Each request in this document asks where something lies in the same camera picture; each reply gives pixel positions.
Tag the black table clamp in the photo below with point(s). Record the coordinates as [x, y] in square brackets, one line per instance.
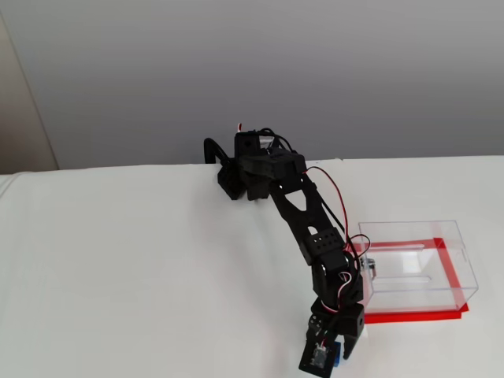
[212, 149]

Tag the red tape frame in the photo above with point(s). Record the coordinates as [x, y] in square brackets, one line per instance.
[413, 317]

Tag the transparent plastic box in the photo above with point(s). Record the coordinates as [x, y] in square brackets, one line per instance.
[413, 299]

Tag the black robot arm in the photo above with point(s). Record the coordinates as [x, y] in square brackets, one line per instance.
[303, 212]

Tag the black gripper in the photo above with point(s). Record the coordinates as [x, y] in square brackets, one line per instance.
[349, 342]

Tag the blue lego brick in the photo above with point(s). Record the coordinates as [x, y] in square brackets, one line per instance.
[337, 354]

